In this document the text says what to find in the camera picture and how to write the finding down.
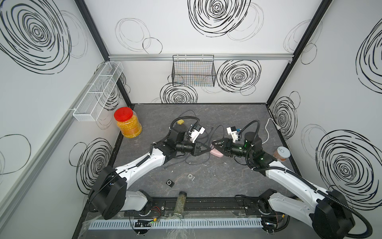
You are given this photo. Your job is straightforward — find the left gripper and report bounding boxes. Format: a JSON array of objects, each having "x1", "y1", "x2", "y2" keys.
[{"x1": 175, "y1": 140, "x2": 210, "y2": 157}]

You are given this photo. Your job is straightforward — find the red lid corn jar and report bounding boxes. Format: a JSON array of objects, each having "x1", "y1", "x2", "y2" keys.
[{"x1": 114, "y1": 107, "x2": 142, "y2": 138}]

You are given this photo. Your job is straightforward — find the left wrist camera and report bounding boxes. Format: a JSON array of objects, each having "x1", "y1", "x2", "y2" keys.
[{"x1": 190, "y1": 125, "x2": 205, "y2": 143}]

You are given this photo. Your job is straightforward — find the black mp3 player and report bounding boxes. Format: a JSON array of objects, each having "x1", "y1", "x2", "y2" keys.
[{"x1": 166, "y1": 179, "x2": 175, "y2": 187}]

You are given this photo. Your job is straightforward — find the white slotted cable duct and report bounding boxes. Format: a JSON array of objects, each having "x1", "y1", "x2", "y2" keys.
[{"x1": 89, "y1": 218, "x2": 263, "y2": 230}]

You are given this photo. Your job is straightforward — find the yellow plug grey cable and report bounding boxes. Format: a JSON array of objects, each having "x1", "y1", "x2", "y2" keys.
[{"x1": 175, "y1": 110, "x2": 224, "y2": 144}]

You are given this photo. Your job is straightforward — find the white wire shelf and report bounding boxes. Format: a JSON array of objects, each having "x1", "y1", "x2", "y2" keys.
[{"x1": 73, "y1": 61, "x2": 123, "y2": 121}]

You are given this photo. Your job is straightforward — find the green plug grey cable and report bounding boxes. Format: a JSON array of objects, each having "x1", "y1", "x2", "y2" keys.
[{"x1": 162, "y1": 149, "x2": 212, "y2": 169}]

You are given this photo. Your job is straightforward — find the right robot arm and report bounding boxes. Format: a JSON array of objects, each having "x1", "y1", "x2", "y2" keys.
[{"x1": 212, "y1": 132, "x2": 373, "y2": 239}]

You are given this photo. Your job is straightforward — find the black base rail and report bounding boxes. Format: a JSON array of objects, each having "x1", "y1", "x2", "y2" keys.
[{"x1": 105, "y1": 195, "x2": 283, "y2": 219}]

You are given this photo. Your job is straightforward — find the aluminium wall rail back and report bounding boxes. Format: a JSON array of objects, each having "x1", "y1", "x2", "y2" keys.
[{"x1": 109, "y1": 53, "x2": 294, "y2": 61}]

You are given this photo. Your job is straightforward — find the aluminium wall rail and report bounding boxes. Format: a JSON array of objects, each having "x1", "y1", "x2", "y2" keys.
[
  {"x1": 109, "y1": 53, "x2": 294, "y2": 61},
  {"x1": 1, "y1": 61, "x2": 110, "y2": 227}
]

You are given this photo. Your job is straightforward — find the white power strip cord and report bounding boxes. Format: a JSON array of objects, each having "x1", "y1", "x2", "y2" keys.
[{"x1": 261, "y1": 117, "x2": 283, "y2": 145}]

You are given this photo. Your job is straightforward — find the glass spice bottle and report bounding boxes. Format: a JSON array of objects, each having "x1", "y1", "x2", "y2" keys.
[{"x1": 174, "y1": 191, "x2": 187, "y2": 217}]

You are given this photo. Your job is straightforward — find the white lid jar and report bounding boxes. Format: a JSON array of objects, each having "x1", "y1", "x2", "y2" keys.
[{"x1": 273, "y1": 146, "x2": 291, "y2": 162}]

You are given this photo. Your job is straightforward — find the black wire basket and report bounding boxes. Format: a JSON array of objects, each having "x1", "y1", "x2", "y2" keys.
[{"x1": 171, "y1": 60, "x2": 216, "y2": 87}]

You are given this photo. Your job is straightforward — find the aluminium wall rail left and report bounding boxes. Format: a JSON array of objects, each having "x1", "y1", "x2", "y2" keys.
[{"x1": 1, "y1": 61, "x2": 110, "y2": 227}]

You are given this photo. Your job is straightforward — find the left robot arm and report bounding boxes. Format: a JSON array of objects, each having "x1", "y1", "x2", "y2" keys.
[{"x1": 88, "y1": 124, "x2": 211, "y2": 220}]

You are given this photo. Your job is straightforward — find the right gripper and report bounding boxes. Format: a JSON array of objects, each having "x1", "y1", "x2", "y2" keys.
[{"x1": 212, "y1": 138, "x2": 254, "y2": 160}]

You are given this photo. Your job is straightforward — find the pink power strip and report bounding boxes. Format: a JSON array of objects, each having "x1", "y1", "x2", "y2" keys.
[{"x1": 210, "y1": 145, "x2": 224, "y2": 158}]

